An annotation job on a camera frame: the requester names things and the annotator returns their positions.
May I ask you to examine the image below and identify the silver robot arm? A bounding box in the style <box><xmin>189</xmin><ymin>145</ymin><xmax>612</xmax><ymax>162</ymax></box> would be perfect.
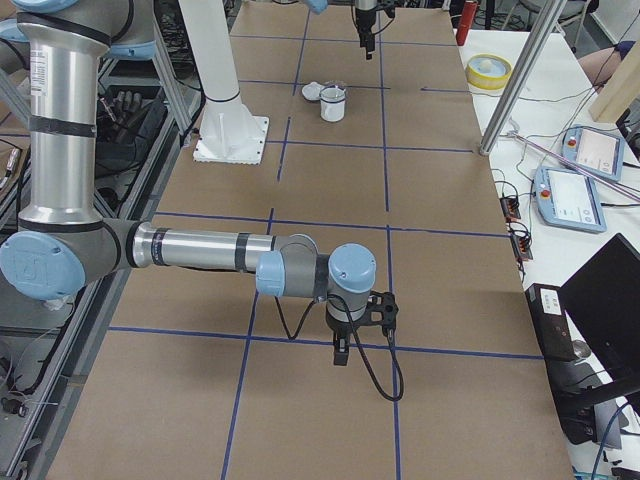
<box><xmin>1</xmin><ymin>1</ymin><xmax>376</xmax><ymax>365</ymax></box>
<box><xmin>272</xmin><ymin>0</ymin><xmax>384</xmax><ymax>61</ymax></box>

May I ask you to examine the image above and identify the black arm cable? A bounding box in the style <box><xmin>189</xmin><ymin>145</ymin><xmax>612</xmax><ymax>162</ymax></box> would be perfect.
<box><xmin>273</xmin><ymin>292</ymin><xmax>405</xmax><ymax>402</ymax></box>

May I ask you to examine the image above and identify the aluminium side rail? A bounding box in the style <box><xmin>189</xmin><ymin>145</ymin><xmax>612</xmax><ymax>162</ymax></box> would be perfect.
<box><xmin>1</xmin><ymin>87</ymin><xmax>183</xmax><ymax>479</ymax></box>

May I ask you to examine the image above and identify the near teach pendant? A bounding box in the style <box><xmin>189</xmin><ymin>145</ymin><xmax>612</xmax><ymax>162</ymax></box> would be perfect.
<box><xmin>533</xmin><ymin>166</ymin><xmax>607</xmax><ymax>233</ymax></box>

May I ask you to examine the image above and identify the clear plastic funnel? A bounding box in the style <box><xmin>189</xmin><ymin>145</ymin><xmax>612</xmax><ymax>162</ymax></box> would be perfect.
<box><xmin>320</xmin><ymin>83</ymin><xmax>346</xmax><ymax>102</ymax></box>

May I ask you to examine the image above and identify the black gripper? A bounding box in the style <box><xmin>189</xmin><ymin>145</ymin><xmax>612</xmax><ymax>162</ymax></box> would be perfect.
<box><xmin>330</xmin><ymin>319</ymin><xmax>352</xmax><ymax>366</ymax></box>
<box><xmin>355</xmin><ymin>7</ymin><xmax>376</xmax><ymax>60</ymax></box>

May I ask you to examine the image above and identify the aluminium frame post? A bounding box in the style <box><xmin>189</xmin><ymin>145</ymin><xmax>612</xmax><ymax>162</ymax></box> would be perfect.
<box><xmin>479</xmin><ymin>0</ymin><xmax>567</xmax><ymax>156</ymax></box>

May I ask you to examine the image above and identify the yellow tape roll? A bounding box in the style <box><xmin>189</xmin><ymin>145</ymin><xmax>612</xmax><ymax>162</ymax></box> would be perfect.
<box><xmin>465</xmin><ymin>54</ymin><xmax>513</xmax><ymax>91</ymax></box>

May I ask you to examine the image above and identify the blue cable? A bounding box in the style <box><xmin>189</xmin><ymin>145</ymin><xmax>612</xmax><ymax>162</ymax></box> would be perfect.
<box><xmin>589</xmin><ymin>399</ymin><xmax>632</xmax><ymax>476</ymax></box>

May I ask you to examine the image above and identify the black laptop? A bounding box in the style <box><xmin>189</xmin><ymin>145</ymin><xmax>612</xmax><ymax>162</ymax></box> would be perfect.
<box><xmin>559</xmin><ymin>233</ymin><xmax>640</xmax><ymax>379</ymax></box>

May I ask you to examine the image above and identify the white enamel cup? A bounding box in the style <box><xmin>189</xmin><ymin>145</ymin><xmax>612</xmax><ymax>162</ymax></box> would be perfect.
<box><xmin>320</xmin><ymin>97</ymin><xmax>346</xmax><ymax>123</ymax></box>

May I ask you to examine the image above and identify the orange black adapter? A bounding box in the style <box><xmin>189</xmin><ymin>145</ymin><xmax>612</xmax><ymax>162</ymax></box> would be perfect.
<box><xmin>510</xmin><ymin>233</ymin><xmax>533</xmax><ymax>261</ymax></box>
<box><xmin>499</xmin><ymin>196</ymin><xmax>521</xmax><ymax>223</ymax></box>

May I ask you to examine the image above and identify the red cylinder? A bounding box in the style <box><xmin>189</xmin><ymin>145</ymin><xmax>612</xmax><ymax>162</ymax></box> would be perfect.
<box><xmin>456</xmin><ymin>0</ymin><xmax>478</xmax><ymax>46</ymax></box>

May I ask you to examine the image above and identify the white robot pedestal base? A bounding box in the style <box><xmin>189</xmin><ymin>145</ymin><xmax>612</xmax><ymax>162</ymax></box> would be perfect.
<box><xmin>179</xmin><ymin>0</ymin><xmax>269</xmax><ymax>165</ymax></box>

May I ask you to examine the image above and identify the wooden beam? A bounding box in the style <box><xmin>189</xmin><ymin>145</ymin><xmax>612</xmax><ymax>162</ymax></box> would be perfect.
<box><xmin>589</xmin><ymin>42</ymin><xmax>640</xmax><ymax>123</ymax></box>

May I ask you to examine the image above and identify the orange black adapter lower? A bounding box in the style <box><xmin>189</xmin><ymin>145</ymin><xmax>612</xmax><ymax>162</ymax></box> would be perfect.
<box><xmin>510</xmin><ymin>233</ymin><xmax>533</xmax><ymax>261</ymax></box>

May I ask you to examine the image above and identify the teach pendant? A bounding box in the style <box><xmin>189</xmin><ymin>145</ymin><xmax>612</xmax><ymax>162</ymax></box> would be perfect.
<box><xmin>562</xmin><ymin>125</ymin><xmax>624</xmax><ymax>182</ymax></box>
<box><xmin>533</xmin><ymin>166</ymin><xmax>607</xmax><ymax>233</ymax></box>

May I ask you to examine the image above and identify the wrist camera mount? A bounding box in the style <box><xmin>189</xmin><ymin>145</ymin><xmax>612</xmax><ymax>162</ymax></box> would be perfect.
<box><xmin>376</xmin><ymin>0</ymin><xmax>396</xmax><ymax>19</ymax></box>
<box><xmin>359</xmin><ymin>291</ymin><xmax>399</xmax><ymax>339</ymax></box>

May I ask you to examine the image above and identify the orange black adapter upper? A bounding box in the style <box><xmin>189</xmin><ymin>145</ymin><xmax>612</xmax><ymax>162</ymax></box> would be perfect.
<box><xmin>499</xmin><ymin>196</ymin><xmax>521</xmax><ymax>223</ymax></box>

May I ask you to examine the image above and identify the far teach pendant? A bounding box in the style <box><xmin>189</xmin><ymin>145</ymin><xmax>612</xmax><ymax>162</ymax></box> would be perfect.
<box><xmin>562</xmin><ymin>125</ymin><xmax>624</xmax><ymax>182</ymax></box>

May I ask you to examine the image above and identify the black computer box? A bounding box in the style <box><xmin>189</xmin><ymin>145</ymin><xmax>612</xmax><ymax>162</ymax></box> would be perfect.
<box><xmin>526</xmin><ymin>283</ymin><xmax>622</xmax><ymax>449</ymax></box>

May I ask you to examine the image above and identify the white cup lid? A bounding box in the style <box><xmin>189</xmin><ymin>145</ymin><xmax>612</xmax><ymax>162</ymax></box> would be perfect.
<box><xmin>301</xmin><ymin>82</ymin><xmax>325</xmax><ymax>102</ymax></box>

